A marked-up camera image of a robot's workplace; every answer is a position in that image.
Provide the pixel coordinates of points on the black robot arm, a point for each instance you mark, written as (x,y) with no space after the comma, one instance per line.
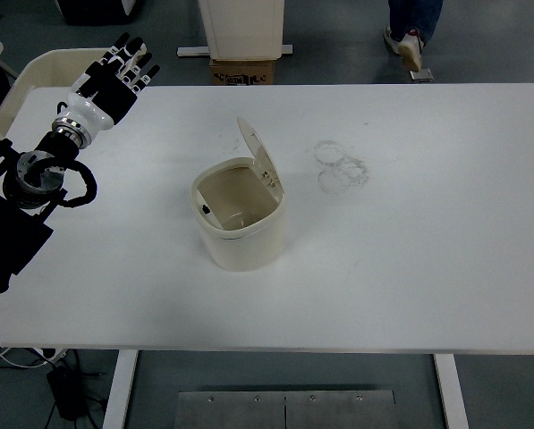
(11,232)

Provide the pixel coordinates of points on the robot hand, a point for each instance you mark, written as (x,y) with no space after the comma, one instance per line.
(97,100)

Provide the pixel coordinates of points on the small grey floor plate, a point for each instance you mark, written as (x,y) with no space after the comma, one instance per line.
(423,76)

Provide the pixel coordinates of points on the cream plastic crate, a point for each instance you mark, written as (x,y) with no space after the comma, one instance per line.
(38,67)

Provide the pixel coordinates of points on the person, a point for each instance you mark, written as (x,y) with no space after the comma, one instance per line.
(412,18)

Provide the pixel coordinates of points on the white floor base bar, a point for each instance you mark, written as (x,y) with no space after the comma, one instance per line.
(192,51)

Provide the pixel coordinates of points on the cream lidded trash bin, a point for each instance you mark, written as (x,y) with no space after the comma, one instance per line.
(244,250)

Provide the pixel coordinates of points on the brown cardboard box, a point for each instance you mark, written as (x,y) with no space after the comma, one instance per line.
(242,71)

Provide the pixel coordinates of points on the black power adapter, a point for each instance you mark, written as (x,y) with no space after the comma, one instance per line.
(65,393)

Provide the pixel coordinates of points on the white table leg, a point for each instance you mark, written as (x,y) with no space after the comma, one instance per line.
(119,389)
(450,389)

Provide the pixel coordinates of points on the black container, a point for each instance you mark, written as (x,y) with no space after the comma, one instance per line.
(92,13)

